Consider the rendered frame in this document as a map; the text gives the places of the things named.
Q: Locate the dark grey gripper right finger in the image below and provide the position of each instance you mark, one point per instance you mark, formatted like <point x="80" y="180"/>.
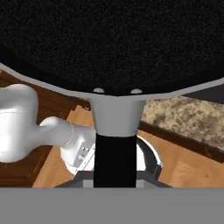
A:
<point x="145" y="180"/>

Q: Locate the black frying pan grey rim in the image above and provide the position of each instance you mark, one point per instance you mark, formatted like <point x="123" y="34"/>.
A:
<point x="116" y="43"/>

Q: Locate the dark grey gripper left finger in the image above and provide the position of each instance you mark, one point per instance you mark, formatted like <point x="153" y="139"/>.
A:
<point x="83" y="180"/>

